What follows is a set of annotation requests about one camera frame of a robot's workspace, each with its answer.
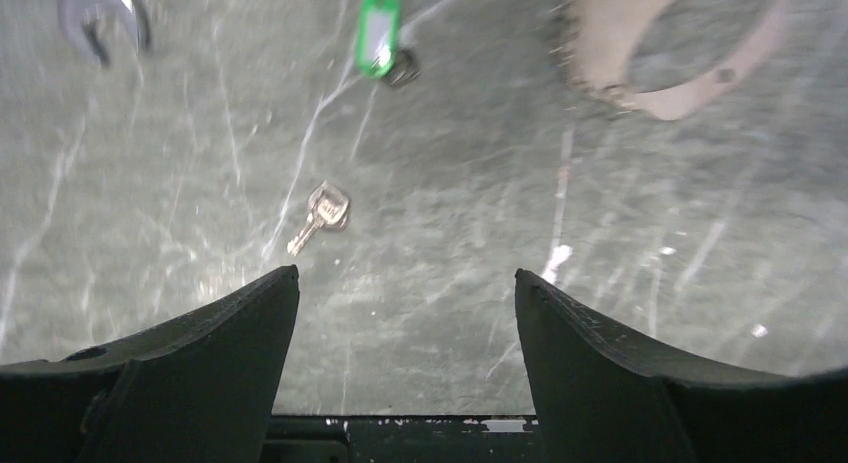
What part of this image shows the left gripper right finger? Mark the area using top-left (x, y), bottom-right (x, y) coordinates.
top-left (514, 269), bottom-right (847, 462)

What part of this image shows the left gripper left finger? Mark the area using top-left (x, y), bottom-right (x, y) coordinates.
top-left (1, 266), bottom-right (300, 462)

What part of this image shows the green key tag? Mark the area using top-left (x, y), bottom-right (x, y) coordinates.
top-left (354, 0), bottom-right (420, 87)

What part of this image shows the silver combination wrench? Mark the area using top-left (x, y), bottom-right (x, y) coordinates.
top-left (57, 0), bottom-right (152, 68)

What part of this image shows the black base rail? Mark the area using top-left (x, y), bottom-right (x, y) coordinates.
top-left (259, 415), bottom-right (548, 463)

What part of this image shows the large metal key ring plate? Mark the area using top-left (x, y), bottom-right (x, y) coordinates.
top-left (550, 0), bottom-right (795, 122)

